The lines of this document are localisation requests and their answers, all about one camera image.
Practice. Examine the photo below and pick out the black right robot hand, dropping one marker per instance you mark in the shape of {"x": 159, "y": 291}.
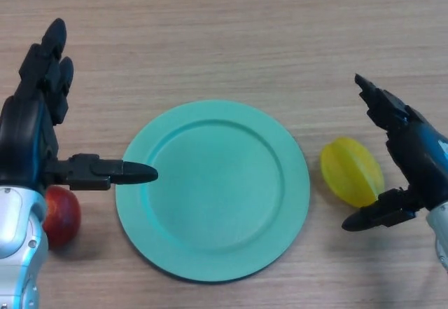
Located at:
{"x": 420, "y": 158}

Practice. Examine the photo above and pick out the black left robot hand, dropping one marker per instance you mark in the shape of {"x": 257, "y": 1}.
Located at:
{"x": 24, "y": 137}

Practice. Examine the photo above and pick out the yellow starfruit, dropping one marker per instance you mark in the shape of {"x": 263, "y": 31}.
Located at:
{"x": 350, "y": 170}

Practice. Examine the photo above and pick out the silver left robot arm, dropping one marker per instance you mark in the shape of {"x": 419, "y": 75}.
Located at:
{"x": 17, "y": 246}

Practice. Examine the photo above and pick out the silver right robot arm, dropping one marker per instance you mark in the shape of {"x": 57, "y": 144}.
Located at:
{"x": 440, "y": 228}

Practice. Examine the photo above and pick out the green round plate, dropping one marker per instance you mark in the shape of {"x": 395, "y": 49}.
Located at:
{"x": 217, "y": 193}

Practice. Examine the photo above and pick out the red apple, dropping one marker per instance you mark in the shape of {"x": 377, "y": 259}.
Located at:
{"x": 63, "y": 218}

